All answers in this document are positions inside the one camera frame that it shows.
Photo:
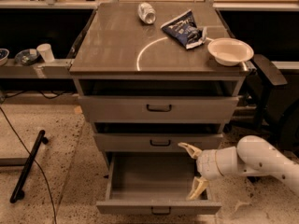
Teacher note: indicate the grey middle drawer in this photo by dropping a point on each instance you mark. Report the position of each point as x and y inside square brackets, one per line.
[154, 142]

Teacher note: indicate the dark blue bowl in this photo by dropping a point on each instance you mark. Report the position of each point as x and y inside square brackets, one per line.
[27, 57]

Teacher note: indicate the crushed silver can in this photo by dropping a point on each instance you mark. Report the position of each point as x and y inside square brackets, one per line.
[146, 13]

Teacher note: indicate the blue white bowl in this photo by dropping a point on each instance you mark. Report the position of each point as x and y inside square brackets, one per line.
[3, 56]

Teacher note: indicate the grey top drawer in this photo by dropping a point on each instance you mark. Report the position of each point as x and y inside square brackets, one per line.
[158, 109]

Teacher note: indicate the grey bottom drawer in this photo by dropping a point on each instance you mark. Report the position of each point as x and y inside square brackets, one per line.
[154, 184]

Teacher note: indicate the blue chip bag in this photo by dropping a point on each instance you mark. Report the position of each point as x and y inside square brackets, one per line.
[184, 29]

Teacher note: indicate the grey drawer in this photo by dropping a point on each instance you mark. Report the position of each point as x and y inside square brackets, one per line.
[154, 184]
[158, 109]
[154, 142]

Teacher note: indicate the black office chair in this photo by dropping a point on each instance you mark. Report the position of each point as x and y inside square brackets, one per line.
[276, 96]

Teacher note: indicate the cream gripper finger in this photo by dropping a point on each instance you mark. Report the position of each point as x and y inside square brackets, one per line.
[199, 185]
[193, 151]

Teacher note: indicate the grey drawer cabinet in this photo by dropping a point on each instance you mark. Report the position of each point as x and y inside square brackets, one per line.
[122, 56]

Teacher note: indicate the white paper cup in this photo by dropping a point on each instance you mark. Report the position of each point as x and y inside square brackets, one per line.
[46, 52]

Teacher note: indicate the grey side shelf rail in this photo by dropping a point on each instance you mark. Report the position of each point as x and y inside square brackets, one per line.
[59, 69]

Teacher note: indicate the black rolling bar stand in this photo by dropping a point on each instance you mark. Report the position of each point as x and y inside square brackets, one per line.
[18, 193]

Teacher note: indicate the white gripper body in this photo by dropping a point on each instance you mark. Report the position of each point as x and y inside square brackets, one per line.
[207, 164]

